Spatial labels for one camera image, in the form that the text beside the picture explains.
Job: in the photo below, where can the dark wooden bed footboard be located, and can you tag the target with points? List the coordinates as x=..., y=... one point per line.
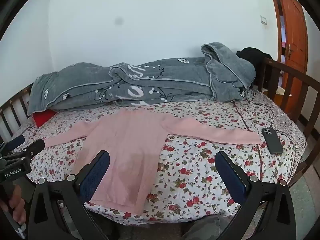
x=287, y=68

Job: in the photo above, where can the red cloth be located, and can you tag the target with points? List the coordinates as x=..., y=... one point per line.
x=43, y=117

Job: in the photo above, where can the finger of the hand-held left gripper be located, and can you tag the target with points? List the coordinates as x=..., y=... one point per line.
x=15, y=143
x=32, y=149

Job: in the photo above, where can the dark wooden bed headboard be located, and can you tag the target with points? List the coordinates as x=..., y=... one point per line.
x=15, y=98

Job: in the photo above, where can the floral bed sheet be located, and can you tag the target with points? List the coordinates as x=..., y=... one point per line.
x=200, y=160

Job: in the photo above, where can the grey floral blanket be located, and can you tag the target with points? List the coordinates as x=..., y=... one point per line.
x=175, y=80

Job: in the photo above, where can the orange wooden door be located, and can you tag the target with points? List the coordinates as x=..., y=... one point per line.
x=295, y=30

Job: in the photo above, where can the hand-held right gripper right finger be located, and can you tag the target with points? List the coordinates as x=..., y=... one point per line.
x=230, y=177

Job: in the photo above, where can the pink knit sweater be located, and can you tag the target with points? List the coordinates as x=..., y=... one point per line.
x=125, y=150

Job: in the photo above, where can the person's left hand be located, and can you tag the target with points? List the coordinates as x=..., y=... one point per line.
x=18, y=205

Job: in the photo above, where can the black smartphone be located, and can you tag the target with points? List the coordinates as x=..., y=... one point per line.
x=272, y=141

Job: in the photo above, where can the black garment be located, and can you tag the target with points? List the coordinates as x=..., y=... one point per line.
x=250, y=53

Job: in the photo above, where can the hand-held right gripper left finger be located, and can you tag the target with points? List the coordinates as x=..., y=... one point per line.
x=96, y=172

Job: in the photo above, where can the white wall switch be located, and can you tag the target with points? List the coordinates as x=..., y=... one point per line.
x=263, y=20

